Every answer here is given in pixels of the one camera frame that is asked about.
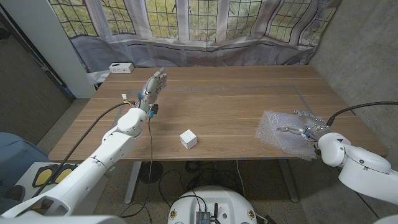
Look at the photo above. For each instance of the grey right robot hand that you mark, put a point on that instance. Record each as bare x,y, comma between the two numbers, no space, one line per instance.
312,126

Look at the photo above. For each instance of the yellow foot pedal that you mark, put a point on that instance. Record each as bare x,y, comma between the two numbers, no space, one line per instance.
42,176
63,175

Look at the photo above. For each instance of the white table leg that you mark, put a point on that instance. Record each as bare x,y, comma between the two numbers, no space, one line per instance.
133,183
287,180

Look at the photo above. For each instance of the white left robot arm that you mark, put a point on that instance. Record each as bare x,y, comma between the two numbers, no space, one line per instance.
93,168

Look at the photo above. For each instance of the white power outlet box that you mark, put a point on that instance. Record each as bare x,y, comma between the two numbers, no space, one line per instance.
121,68

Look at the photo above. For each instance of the clear bubble wrap sheet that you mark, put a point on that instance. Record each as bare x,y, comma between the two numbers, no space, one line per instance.
273,137

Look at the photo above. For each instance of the white robot torso base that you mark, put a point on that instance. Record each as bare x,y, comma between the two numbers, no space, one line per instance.
214,199

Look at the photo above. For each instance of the printed window backdrop cloth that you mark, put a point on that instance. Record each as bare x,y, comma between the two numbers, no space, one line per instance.
192,31

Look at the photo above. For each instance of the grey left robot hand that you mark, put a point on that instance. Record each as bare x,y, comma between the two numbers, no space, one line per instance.
152,88

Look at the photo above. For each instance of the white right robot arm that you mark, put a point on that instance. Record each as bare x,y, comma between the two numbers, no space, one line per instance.
363,174

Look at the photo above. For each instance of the white pedal platform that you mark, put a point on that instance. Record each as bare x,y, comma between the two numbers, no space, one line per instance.
23,174

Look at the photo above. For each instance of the small white box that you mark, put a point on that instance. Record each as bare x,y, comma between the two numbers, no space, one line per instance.
188,139

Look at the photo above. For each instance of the grey electronics module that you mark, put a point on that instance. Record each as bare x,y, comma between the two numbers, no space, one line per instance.
202,217

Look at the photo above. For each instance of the round black floor object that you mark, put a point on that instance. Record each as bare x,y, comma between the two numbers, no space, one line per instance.
155,172

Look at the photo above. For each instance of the person leg in blue jeans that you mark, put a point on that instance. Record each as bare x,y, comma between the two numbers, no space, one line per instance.
18,155

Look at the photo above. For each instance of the dark shoe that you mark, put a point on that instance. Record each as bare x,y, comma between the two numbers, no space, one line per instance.
14,193

